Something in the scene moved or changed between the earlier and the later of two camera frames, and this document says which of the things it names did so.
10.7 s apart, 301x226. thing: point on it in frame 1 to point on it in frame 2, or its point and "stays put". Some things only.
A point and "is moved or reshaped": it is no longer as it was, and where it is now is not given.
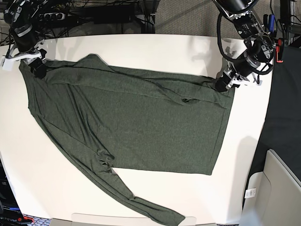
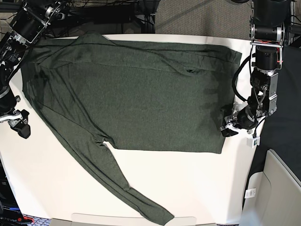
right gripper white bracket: [8, 62] to [13, 118]
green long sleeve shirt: [112, 117] is moved or reshaped
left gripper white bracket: [222, 84] to [252, 141]
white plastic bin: [272, 197] stays put
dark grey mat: [281, 133] stays put
